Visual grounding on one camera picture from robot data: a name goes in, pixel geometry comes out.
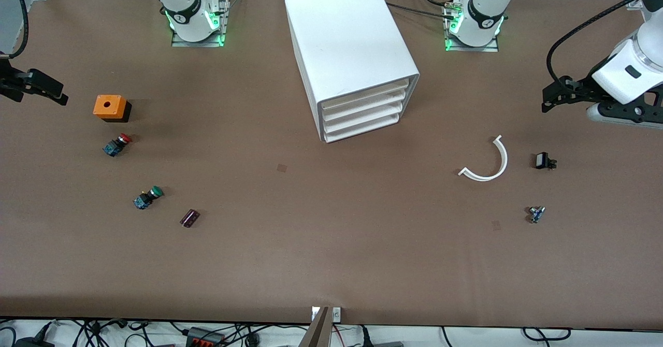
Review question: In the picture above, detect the white plastic drawer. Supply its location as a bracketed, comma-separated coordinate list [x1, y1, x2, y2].
[324, 100, 407, 134]
[325, 111, 402, 143]
[322, 88, 411, 124]
[321, 78, 412, 112]

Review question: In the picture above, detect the red push button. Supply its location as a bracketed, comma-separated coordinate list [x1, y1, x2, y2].
[102, 133, 133, 157]

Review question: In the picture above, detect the green push button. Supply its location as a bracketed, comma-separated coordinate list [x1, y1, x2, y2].
[134, 185, 164, 210]

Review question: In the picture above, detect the white drawer cabinet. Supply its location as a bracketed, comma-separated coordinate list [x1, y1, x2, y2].
[284, 0, 420, 143]

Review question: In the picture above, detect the orange box with hole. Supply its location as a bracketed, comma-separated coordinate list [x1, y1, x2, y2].
[93, 95, 132, 123]

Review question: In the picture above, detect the black power strip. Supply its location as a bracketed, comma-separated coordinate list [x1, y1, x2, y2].
[186, 326, 226, 347]

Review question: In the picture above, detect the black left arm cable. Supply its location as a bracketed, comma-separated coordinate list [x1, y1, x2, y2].
[546, 0, 663, 91]

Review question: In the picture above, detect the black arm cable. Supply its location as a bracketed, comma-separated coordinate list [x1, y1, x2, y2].
[546, 0, 663, 91]
[0, 0, 28, 60]

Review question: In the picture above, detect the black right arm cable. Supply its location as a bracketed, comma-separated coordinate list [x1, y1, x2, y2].
[0, 0, 28, 60]

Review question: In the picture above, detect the grey metal base plate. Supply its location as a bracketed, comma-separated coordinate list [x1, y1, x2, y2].
[171, 0, 231, 47]
[444, 0, 500, 52]

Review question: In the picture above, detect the white curved plastic bracket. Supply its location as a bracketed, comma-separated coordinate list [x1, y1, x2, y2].
[458, 135, 509, 182]

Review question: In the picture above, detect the black cable on table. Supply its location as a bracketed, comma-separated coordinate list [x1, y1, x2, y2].
[386, 3, 456, 21]

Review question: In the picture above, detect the brown wooden post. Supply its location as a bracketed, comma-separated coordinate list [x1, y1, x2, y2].
[298, 307, 332, 347]

